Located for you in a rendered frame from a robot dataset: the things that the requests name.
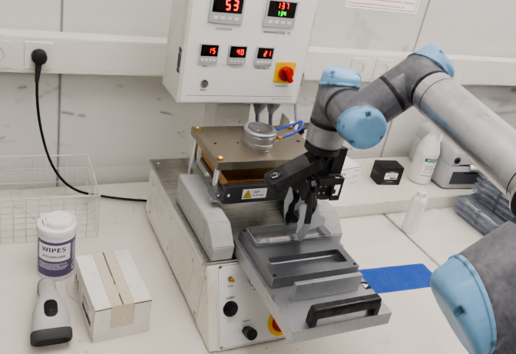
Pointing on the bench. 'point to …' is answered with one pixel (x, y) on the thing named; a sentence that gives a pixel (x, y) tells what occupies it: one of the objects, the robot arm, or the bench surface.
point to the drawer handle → (360, 303)
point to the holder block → (299, 260)
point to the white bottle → (415, 213)
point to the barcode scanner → (50, 316)
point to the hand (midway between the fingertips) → (291, 227)
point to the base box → (184, 261)
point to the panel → (229, 330)
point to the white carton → (352, 171)
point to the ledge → (390, 193)
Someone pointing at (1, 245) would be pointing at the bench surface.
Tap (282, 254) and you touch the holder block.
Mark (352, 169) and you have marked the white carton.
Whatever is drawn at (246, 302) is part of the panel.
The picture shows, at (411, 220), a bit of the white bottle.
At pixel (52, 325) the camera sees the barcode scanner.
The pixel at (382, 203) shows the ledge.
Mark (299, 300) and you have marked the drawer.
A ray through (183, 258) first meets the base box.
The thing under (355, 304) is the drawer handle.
